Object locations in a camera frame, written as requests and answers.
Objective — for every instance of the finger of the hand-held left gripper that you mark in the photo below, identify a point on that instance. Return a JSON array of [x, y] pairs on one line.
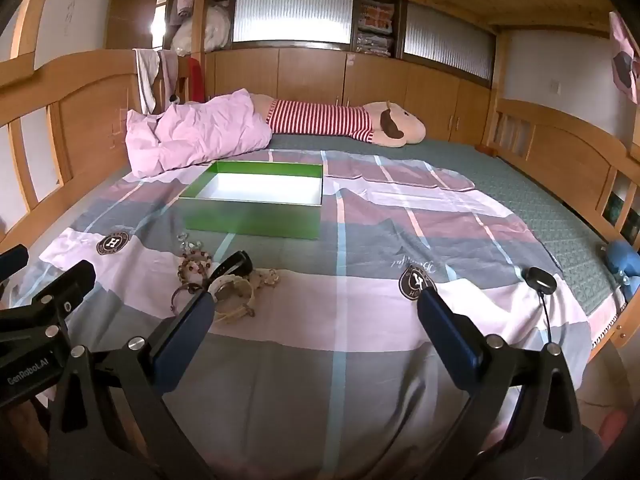
[[60, 285], [12, 260]]

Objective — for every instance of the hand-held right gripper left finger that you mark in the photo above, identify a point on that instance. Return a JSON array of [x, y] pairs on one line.
[[184, 332]]

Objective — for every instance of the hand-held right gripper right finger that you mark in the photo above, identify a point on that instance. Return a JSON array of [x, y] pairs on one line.
[[450, 337]]

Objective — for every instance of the green cardboard box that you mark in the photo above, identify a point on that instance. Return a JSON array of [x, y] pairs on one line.
[[250, 215]]

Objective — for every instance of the plaid bedsheet with round emblems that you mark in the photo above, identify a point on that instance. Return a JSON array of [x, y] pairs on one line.
[[320, 310]]

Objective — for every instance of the green quilted mattress pad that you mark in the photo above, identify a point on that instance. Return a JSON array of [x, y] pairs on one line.
[[520, 195]]

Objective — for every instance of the blue soft toy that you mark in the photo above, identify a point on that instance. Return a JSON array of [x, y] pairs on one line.
[[622, 262]]

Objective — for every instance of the pink quilt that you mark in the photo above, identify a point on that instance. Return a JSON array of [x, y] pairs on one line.
[[200, 130]]

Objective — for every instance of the white striped garment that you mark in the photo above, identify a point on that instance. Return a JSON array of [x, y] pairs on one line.
[[147, 77]]

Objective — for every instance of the red cloth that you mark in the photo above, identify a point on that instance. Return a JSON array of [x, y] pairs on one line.
[[196, 80]]

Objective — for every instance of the striped long plush toy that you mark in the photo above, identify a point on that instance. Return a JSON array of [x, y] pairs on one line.
[[320, 117]]

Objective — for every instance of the hanging pale clothes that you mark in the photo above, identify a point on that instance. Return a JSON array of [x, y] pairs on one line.
[[181, 15]]

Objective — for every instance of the ribbed glass sliding panel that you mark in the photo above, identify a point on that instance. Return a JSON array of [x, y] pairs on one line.
[[292, 15], [447, 40]]

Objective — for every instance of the white bedding bundle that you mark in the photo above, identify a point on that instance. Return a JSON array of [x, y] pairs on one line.
[[217, 27]]

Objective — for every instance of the stack of folded patterned bedding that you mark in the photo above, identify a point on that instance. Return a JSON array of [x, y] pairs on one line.
[[376, 25]]

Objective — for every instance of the wooden bed frame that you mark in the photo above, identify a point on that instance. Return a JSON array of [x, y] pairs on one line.
[[85, 110]]

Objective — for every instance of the white wall switch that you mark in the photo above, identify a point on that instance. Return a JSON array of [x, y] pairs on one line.
[[554, 86]]

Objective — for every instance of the pink wall poster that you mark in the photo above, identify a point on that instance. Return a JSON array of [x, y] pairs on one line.
[[624, 55]]

